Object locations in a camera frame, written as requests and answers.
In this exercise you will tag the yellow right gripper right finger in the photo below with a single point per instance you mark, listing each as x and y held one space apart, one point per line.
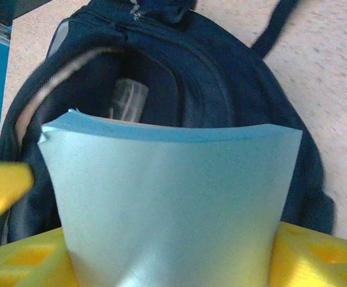
320 260

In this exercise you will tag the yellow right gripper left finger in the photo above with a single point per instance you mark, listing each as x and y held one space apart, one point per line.
24 263

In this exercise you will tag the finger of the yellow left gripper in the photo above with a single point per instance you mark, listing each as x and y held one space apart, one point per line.
3 188

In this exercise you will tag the clear plastic ruler bag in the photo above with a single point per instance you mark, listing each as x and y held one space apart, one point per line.
130 98

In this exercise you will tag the light blue notepad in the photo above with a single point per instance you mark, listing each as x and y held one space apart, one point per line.
167 194

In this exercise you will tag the navy blue backpack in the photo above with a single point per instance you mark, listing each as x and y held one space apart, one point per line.
206 74

